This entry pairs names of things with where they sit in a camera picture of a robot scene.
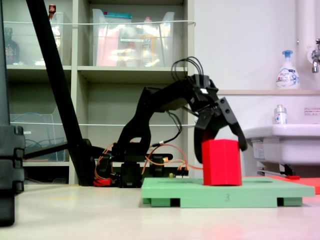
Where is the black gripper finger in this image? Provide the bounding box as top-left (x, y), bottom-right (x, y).
top-left (194, 113), bottom-right (227, 165)
top-left (216, 96), bottom-right (249, 152)

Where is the red octagonal pillar block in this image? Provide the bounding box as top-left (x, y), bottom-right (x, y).
top-left (201, 129), bottom-right (243, 187)

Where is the green shape-hole board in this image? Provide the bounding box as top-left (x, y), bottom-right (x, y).
top-left (141, 176), bottom-right (316, 209)

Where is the small orange flat block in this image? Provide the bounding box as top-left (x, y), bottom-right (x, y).
top-left (268, 174), bottom-right (320, 195)

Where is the circuit board with green terminal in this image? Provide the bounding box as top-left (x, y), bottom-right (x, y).
top-left (168, 167), bottom-right (191, 179)

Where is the small clear sanitizer bottle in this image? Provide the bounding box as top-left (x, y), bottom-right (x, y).
top-left (272, 104), bottom-right (288, 125)

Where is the white sink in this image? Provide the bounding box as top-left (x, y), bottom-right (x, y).
top-left (243, 123), bottom-right (320, 166)

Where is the clear plastic storage bin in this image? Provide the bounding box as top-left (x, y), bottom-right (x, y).
top-left (9, 107), bottom-right (71, 163)
top-left (91, 8), bottom-right (176, 68)

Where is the white foam soap dispenser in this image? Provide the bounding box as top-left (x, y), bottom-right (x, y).
top-left (275, 49), bottom-right (301, 90)

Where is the yellow bottle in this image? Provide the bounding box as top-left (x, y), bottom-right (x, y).
top-left (139, 16), bottom-right (158, 66)

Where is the metal faucet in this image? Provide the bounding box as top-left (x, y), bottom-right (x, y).
top-left (307, 38), bottom-right (320, 74)

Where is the pink package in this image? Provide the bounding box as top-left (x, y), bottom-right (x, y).
top-left (96, 26), bottom-right (120, 67)

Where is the beige shelf unit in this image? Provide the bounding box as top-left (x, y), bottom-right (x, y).
top-left (0, 0), bottom-right (196, 186)

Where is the thick black tripod leg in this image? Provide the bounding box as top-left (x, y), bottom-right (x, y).
top-left (24, 0), bottom-right (106, 187)

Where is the thin black tripod brace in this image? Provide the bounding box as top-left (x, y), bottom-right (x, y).
top-left (23, 141), bottom-right (71, 161)

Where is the bottle with red cap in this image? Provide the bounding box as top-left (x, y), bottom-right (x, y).
top-left (48, 3), bottom-right (63, 50)

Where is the notched black tripod leg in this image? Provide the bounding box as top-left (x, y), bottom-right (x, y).
top-left (0, 0), bottom-right (26, 227)

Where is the dark glass bottle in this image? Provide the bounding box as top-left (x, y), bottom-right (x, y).
top-left (3, 26), bottom-right (21, 66)

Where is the black twin cable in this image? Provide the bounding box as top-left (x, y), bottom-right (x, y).
top-left (151, 111), bottom-right (183, 149)

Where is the orange looped wire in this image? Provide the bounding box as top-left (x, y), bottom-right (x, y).
top-left (142, 143), bottom-right (205, 176)

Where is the black servo cable bundle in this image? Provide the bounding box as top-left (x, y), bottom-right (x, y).
top-left (171, 56), bottom-right (205, 79)

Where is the white wall sign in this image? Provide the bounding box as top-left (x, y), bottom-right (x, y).
top-left (303, 106), bottom-right (320, 117)

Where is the white cord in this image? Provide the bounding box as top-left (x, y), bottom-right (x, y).
top-left (9, 121), bottom-right (196, 127)
top-left (3, 20), bottom-right (196, 26)

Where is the red base mount plate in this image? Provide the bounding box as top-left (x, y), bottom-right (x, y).
top-left (93, 176), bottom-right (113, 187)

